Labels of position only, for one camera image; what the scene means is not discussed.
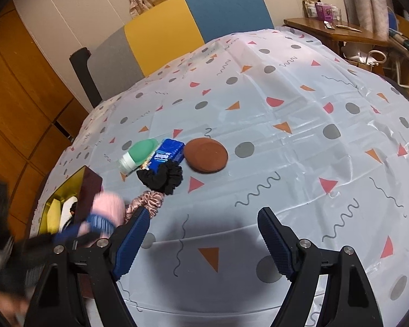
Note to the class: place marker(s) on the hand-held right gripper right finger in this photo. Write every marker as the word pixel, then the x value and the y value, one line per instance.
pixel 276 242

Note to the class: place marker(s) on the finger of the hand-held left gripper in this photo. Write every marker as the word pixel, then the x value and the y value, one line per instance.
pixel 66 234

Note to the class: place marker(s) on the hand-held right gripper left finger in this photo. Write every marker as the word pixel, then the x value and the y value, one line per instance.
pixel 131 242

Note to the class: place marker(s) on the yellow sponge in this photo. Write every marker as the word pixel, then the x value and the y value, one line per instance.
pixel 54 214

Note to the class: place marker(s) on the white sponge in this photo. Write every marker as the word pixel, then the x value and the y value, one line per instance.
pixel 66 211

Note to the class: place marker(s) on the pink towel blue band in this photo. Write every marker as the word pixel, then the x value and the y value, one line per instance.
pixel 107 204

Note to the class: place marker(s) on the pink satin scrunchie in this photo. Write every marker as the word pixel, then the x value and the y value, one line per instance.
pixel 150 201

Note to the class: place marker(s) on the maroon tin box gold inside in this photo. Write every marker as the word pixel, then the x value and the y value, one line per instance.
pixel 88 190

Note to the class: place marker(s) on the black scrunchie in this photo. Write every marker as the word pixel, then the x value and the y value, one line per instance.
pixel 160 179

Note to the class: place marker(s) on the green bottle white cap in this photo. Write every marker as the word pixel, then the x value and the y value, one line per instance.
pixel 141 151

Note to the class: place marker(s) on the blue tissue pack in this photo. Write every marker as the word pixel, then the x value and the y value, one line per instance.
pixel 167 153

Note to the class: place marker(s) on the brown round powder puff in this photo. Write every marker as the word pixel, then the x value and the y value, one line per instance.
pixel 206 155

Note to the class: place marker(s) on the wooden wardrobe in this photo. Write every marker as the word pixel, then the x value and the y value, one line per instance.
pixel 20 92

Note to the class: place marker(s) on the grey yellow blue headboard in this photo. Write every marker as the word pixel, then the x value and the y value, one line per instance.
pixel 156 37

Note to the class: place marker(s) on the wooden side table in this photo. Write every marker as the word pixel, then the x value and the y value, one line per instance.
pixel 327 29

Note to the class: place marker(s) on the purple box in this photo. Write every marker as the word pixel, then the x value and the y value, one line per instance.
pixel 327 11

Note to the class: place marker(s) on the beige card box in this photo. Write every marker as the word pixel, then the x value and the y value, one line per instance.
pixel 310 6

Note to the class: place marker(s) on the blue chair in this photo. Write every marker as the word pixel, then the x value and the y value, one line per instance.
pixel 393 20

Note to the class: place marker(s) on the grey patterned curtain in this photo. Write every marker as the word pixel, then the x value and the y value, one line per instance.
pixel 364 0

